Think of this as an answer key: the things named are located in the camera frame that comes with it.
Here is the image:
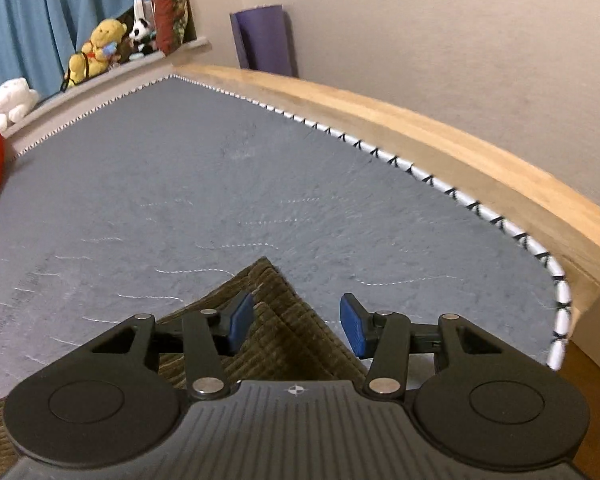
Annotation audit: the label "panda plush toy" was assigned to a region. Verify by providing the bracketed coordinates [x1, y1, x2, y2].
[129, 18, 156, 58]

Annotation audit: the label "wooden bed frame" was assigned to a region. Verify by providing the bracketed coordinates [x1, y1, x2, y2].
[6, 37, 600, 351]

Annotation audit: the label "yellow bear plush toy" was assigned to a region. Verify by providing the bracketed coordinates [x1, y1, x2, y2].
[60, 18, 128, 91]

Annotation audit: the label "purple yoga mat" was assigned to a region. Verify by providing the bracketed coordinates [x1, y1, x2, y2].
[230, 4, 297, 77]

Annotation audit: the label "white bear plush toy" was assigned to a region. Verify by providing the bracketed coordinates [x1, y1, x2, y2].
[0, 77, 40, 133]

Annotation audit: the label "dark olive corduroy pants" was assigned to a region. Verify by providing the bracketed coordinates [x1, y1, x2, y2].
[0, 257, 366, 478]

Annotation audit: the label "dark red patterned cushion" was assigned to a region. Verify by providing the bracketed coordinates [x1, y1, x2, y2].
[152, 0, 188, 55]

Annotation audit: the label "grey quilted mattress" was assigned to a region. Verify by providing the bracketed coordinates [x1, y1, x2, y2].
[0, 76, 571, 396]

